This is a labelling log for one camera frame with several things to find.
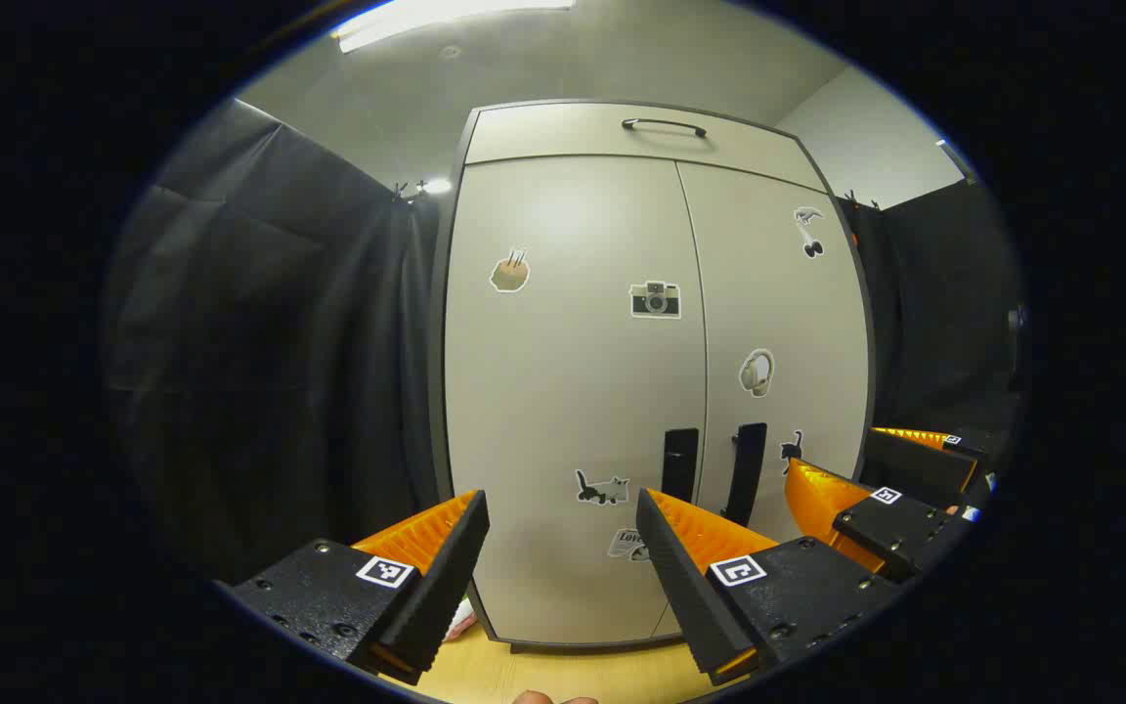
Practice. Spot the cabinet door with headphones sticker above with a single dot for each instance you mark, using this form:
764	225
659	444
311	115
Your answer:
778	293

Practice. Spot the small colourful object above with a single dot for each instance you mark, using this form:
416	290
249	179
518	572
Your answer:
462	619

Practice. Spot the cabinet door with camera sticker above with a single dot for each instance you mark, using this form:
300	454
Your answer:
563	391

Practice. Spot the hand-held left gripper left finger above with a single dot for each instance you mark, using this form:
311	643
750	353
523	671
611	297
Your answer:
441	587

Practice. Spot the ceiling light strip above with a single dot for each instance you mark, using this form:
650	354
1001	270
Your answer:
426	15

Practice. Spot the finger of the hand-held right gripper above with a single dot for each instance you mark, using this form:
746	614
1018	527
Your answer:
900	533
915	467

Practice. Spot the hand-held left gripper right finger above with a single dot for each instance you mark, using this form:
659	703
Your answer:
680	596

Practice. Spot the black backdrop cloth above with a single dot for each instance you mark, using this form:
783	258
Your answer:
944	313
260	342

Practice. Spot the grey double-door shoe cabinet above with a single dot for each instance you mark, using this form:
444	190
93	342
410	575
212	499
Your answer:
438	391

